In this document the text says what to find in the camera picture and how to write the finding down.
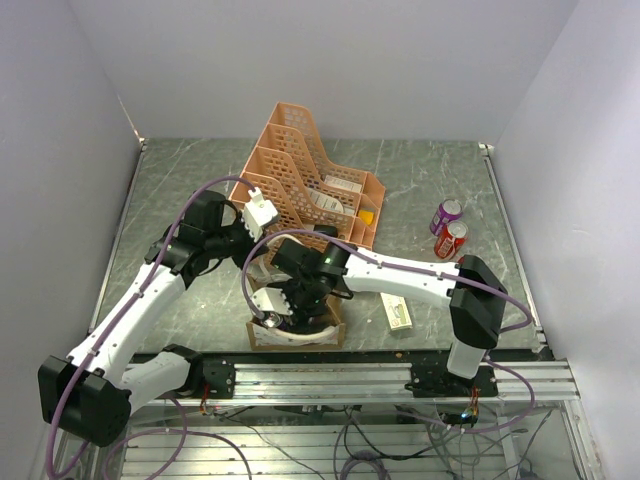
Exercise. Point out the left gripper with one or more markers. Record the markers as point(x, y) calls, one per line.
point(241, 260)

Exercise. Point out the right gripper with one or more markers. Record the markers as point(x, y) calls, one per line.
point(298, 319)

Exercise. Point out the purple Fanta can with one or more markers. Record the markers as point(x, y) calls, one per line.
point(272, 320)

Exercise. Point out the brown canvas tote bag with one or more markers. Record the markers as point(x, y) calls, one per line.
point(300, 335)

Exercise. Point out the red soda can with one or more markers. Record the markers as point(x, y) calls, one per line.
point(451, 239)

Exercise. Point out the purple soda can front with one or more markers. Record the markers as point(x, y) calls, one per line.
point(314, 325)

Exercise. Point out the purple soda can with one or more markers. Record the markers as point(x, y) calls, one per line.
point(314, 325)
point(447, 211)

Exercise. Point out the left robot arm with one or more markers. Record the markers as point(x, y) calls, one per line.
point(94, 390)

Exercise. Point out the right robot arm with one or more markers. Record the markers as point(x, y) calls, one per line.
point(468, 288)

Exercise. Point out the peach plastic file organizer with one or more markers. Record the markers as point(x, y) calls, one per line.
point(292, 169)

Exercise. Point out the white green cardboard box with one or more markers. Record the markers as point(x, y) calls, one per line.
point(396, 311)

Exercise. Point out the white papers in organizer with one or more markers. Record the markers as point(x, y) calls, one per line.
point(332, 201)

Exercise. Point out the yellow sticky notes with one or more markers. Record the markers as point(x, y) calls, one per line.
point(366, 216)

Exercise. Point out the purple soda can rear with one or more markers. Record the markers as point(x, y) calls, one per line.
point(447, 211)

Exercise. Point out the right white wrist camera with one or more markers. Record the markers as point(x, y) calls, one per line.
point(270, 299)

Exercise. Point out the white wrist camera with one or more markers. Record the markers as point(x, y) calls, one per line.
point(270, 299)
point(258, 214)

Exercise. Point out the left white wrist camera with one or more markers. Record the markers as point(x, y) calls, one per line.
point(258, 214)

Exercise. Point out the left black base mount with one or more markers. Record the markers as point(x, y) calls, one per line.
point(216, 377)

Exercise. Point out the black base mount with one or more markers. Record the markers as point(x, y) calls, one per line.
point(216, 377)
point(432, 380)

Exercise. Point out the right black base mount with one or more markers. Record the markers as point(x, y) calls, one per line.
point(432, 380)

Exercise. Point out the aluminium mounting rail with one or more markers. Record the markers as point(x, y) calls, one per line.
point(344, 383)

